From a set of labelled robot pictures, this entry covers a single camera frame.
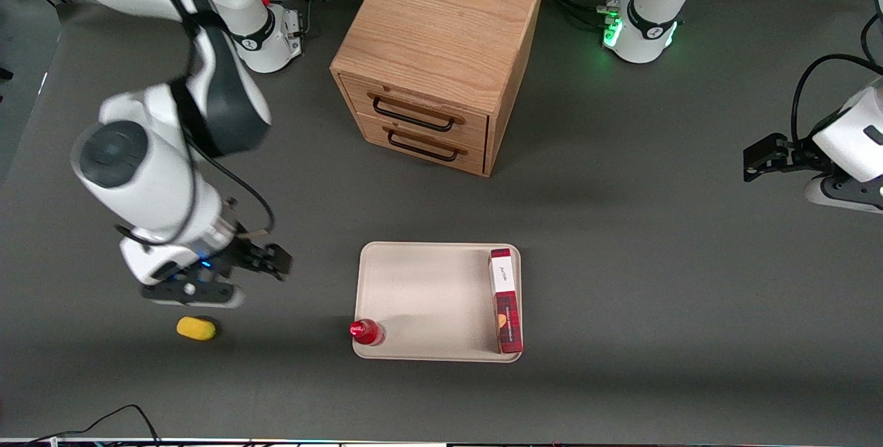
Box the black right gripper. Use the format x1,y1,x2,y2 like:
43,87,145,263
222,235,295,282

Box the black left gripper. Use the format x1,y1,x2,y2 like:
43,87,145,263
743,132,833,183

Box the red coke bottle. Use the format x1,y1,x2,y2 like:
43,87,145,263
348,319,386,347

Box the beige plastic tray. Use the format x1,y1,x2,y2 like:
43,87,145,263
352,241,523,364

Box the yellow sponge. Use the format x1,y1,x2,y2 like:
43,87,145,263
176,316,217,342

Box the wooden drawer front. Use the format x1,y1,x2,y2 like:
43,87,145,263
341,74,491,152
359,113,488,176

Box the red plaid cookie box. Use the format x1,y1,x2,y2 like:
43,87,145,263
488,248,524,355

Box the wooden drawer cabinet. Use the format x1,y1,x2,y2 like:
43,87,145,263
330,0,546,178

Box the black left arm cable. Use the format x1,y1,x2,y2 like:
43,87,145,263
791,54,883,148

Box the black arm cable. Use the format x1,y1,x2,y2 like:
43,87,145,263
114,0,277,249
791,54,883,148

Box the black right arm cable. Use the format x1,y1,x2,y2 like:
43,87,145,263
114,0,277,249

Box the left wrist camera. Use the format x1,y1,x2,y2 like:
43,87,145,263
803,175,883,215

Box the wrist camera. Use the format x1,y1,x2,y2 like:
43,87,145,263
803,175,883,215
141,280,246,310

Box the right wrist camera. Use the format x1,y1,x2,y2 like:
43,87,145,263
141,280,246,310

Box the black cable at table edge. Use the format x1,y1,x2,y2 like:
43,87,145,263
860,0,883,66

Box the black metal drawer handle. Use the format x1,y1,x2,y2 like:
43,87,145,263
385,126,461,163
371,92,457,133

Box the black floor cable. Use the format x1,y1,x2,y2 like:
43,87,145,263
28,404,161,447

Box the black left base cables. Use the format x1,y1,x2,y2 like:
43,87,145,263
543,0,646,31

